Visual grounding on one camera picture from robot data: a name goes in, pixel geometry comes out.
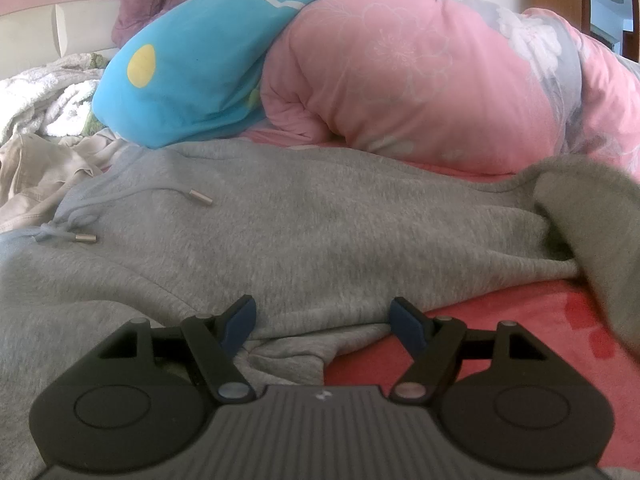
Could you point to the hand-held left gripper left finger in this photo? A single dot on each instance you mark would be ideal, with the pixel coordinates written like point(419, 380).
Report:
point(240, 327)

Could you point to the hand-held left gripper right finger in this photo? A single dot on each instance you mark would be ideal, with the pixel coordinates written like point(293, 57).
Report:
point(407, 327)

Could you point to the grey sweatpants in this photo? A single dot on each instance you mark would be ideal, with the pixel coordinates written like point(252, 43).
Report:
point(300, 230)

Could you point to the beige garment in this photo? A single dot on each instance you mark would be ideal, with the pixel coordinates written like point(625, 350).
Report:
point(40, 175)

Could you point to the blue striped blanket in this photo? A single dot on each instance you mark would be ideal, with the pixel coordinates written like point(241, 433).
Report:
point(190, 75)

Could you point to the pink grey floral quilt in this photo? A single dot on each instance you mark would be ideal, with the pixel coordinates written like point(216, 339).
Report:
point(400, 70)

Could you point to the white patterned blanket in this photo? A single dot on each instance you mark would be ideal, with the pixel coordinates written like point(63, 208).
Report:
point(35, 95)

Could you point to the pink cream headboard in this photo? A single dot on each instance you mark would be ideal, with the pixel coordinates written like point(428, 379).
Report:
point(30, 30)

